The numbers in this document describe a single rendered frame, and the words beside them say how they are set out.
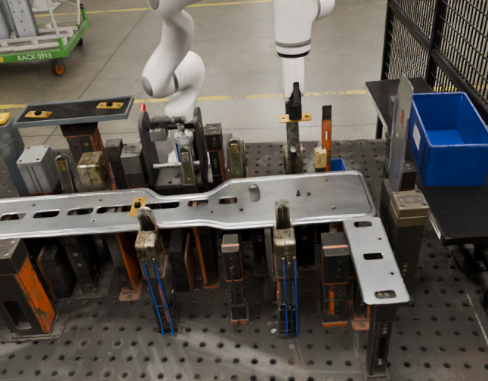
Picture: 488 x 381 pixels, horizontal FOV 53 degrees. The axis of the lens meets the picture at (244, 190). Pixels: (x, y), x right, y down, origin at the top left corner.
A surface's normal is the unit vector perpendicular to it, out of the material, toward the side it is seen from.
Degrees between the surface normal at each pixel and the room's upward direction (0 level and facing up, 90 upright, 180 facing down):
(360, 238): 0
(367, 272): 0
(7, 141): 90
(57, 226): 0
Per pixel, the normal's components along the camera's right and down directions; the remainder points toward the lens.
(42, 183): 0.01, 0.59
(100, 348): -0.08, -0.80
